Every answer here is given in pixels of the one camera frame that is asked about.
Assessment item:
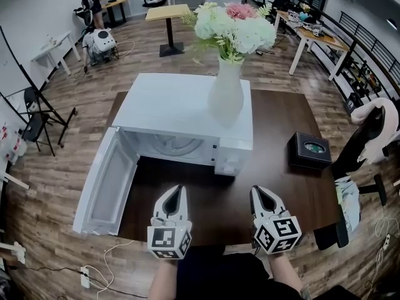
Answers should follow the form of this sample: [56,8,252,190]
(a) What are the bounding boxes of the black-legged wooden desk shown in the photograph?
[101,0,130,28]

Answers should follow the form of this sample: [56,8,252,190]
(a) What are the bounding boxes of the black metal railing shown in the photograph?
[339,10,400,100]

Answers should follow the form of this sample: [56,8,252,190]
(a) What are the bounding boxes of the person's black clothing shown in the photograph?
[176,245,273,300]

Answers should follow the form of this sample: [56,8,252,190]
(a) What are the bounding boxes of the black bin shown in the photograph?
[344,92,361,111]

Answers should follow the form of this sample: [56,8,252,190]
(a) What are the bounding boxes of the black tissue box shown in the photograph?
[287,131,333,171]

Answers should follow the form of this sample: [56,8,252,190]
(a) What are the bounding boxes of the light blue cloth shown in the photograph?
[334,176,362,234]

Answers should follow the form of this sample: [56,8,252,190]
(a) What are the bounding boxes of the beige cloth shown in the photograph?
[350,97,396,164]

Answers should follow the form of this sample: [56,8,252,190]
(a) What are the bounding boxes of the white round backpack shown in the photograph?
[93,29,115,53]

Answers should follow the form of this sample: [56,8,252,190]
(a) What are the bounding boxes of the black folding chair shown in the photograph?
[21,87,57,158]

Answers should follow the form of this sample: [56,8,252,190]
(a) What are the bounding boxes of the black office chair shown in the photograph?
[313,106,400,251]

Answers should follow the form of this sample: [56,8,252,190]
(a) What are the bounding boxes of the white cable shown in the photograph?
[95,241,135,300]

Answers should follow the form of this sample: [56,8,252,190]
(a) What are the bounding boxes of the person's left forearm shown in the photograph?
[147,257,179,300]

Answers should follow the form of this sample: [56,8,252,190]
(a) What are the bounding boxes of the white-legged wooden table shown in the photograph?
[274,9,351,81]

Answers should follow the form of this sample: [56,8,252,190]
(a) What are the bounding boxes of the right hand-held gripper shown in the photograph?
[249,184,304,256]

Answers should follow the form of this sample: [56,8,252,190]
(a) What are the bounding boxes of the yellow pedestal table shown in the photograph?
[144,3,192,58]

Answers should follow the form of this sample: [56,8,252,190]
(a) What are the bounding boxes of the bouquet of artificial flowers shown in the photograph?
[179,1,278,66]

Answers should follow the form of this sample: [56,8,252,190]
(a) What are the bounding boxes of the white microwave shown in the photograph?
[72,72,254,237]

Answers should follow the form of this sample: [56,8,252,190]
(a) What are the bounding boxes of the white flower vase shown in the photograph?
[207,54,245,129]

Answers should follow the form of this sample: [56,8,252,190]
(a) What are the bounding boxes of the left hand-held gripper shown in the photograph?
[146,184,193,261]

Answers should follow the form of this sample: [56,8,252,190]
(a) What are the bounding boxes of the whiteboard on black easel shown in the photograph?
[0,25,78,148]

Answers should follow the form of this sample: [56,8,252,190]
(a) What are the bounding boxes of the plastic bags with red marks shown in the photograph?
[0,121,29,166]

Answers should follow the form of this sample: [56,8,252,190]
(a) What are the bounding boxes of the person's right forearm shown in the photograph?
[267,251,314,300]

